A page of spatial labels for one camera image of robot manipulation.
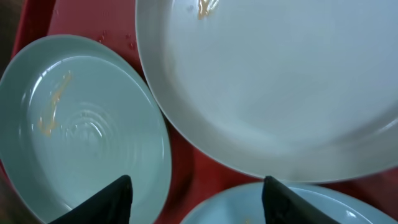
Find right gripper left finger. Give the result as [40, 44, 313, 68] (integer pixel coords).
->
[50, 175, 133, 224]

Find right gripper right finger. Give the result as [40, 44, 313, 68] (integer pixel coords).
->
[262, 176, 339, 224]

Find light blue plate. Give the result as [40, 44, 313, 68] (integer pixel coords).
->
[1, 35, 172, 223]
[182, 182, 397, 224]

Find red plastic tray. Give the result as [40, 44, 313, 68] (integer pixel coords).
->
[1, 0, 397, 223]

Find white round plate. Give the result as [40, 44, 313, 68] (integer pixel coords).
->
[136, 0, 397, 182]

